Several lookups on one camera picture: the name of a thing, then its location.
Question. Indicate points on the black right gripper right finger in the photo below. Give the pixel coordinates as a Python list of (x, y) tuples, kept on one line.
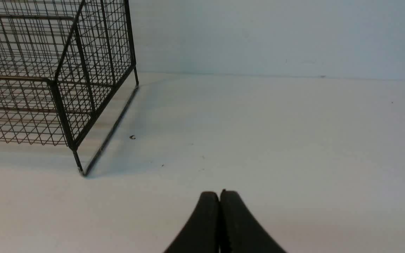
[(240, 230)]

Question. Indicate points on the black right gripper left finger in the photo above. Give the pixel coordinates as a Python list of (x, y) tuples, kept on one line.
[(200, 232)]

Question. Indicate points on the black wire mesh rack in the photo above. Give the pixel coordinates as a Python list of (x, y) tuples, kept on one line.
[(61, 64)]

